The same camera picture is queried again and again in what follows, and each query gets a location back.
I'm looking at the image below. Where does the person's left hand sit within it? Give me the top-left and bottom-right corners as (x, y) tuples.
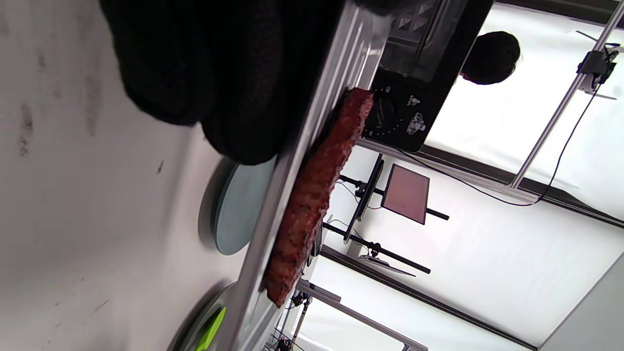
(100, 0), (351, 165)

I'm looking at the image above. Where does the silver metal baking tray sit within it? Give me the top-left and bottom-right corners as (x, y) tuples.
(222, 0), (390, 351)

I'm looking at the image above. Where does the brown grilled steak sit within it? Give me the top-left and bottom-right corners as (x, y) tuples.
(263, 88), (375, 308)

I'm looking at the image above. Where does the red oven with glass door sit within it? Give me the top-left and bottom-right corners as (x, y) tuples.
(363, 0), (495, 153)

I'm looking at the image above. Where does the green dessert spatula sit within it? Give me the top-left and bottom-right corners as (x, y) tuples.
(195, 306), (227, 351)

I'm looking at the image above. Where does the teal round plate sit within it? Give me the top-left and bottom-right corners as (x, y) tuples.
(197, 156), (278, 256)

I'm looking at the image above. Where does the black standing desk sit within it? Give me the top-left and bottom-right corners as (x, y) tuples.
(322, 155), (450, 274)

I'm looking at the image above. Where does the grey round plate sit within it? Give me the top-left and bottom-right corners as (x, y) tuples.
(168, 283), (234, 351)

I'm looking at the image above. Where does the aluminium frame post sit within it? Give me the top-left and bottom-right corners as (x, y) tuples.
(507, 0), (624, 190)

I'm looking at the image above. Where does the black camera on post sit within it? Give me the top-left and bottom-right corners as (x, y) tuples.
(577, 44), (619, 94)

